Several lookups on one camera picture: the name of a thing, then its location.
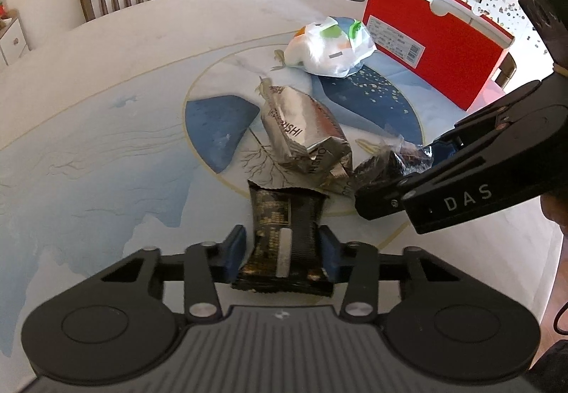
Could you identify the silver foil snack packet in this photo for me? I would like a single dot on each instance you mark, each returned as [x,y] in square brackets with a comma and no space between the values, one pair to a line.
[301,131]

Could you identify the dark cookie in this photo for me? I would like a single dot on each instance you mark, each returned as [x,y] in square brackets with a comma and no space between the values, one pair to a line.
[386,164]

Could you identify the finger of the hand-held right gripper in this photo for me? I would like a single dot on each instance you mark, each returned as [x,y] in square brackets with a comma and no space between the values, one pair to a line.
[381,200]
[497,122]

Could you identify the white drawer cabinet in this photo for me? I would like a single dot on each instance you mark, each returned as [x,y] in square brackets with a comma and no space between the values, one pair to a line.
[13,42]

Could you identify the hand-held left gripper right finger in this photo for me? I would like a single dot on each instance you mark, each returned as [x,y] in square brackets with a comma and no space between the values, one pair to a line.
[329,253]

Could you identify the red cardboard box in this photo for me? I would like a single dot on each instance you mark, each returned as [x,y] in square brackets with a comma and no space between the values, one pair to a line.
[443,58]

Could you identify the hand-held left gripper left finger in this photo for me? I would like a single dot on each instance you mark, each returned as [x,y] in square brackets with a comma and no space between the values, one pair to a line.
[235,253]

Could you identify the black snack bar packet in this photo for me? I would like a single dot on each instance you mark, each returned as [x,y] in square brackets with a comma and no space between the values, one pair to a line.
[284,238]

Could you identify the white plastic bag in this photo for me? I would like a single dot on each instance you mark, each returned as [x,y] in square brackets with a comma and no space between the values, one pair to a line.
[328,49]

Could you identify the white cabinet with stickers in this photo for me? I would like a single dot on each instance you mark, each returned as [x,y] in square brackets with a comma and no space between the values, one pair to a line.
[492,3]

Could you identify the white marble pattern desktop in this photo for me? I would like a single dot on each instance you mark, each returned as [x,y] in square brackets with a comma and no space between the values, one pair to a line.
[111,87]

